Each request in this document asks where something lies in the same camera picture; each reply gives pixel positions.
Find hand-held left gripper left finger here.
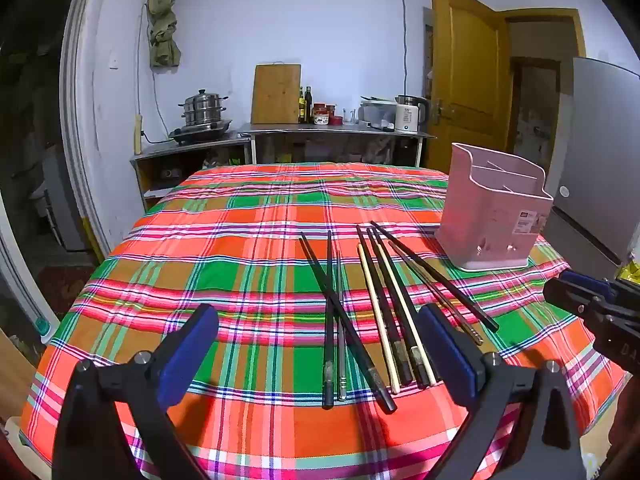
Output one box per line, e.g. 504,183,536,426
52,303,221,480

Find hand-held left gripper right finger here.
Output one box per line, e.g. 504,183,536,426
417,302,588,480

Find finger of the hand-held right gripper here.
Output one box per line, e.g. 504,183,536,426
544,277,608,318
559,269,617,295

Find black chopstick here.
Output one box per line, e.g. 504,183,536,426
366,227,431,390
299,232,397,414
322,230,335,409
355,225,414,387
370,220,501,333

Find pink plastic utensil holder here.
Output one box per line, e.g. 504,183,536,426
434,142,555,273

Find yellow plastic bag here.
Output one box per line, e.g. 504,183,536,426
617,259,640,287

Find plaid tablecloth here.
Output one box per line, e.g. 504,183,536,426
20,161,631,480

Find grey refrigerator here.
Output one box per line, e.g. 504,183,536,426
542,56,640,266

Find low steel shelf unit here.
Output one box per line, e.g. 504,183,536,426
130,132,252,211

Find black induction stove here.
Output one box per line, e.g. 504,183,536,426
168,120,233,145

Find yellow wooden door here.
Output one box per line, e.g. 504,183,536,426
429,0,513,173

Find white electric kettle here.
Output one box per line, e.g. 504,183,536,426
395,95,430,133

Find white rice cooker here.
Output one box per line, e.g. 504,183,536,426
360,97,398,131

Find steel steamer pot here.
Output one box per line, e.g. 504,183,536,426
178,89,230,127

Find stainless steel counter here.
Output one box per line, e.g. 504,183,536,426
239,122,437,167

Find red lidded jars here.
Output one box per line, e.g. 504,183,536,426
312,102,343,127

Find wooden cutting board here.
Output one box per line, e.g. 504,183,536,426
250,63,302,125

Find green hanging cloth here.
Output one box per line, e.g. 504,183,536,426
146,0,182,68

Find thin stove cable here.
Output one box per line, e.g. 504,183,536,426
137,5,171,143

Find yellow door frame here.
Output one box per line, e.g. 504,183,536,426
502,7,587,161

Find grey wall cable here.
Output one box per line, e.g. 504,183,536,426
399,0,409,97

